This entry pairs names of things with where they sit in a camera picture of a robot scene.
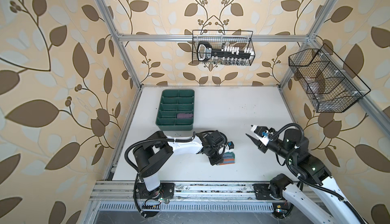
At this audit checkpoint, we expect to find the aluminium front rail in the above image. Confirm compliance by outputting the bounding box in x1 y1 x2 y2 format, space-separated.
90 181 277 202

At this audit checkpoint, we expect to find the side wire basket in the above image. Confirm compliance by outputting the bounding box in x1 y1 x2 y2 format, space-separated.
288 43 371 113

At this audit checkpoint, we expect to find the blue striped sock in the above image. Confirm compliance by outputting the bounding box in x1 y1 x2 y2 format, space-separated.
218 152 235 165

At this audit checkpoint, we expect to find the green divided tray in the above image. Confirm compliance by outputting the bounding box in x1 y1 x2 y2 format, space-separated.
155 89 195 131

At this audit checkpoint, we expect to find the purple sock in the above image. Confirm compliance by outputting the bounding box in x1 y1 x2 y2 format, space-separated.
176 112 194 119

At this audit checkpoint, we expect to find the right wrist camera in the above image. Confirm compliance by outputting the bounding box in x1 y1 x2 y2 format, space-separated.
250 125 269 139

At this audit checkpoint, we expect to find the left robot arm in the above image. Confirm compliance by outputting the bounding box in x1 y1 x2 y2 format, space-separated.
124 130 235 194

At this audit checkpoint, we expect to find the back wire basket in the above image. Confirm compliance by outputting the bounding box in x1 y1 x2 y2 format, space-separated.
192 29 256 66

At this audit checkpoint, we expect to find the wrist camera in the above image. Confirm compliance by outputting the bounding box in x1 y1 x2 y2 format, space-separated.
250 125 269 139
226 141 235 152

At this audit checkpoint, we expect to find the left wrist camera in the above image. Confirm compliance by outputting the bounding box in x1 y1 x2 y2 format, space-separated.
226 141 235 152

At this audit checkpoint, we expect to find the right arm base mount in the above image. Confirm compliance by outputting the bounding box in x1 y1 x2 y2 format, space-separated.
253 183 287 201

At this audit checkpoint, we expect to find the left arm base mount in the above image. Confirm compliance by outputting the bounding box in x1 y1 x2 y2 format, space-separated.
133 182 175 199

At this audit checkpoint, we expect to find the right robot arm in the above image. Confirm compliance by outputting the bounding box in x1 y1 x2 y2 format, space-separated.
249 123 366 224

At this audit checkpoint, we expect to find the black tool rack in basket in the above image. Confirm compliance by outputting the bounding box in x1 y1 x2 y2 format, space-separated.
195 41 255 62

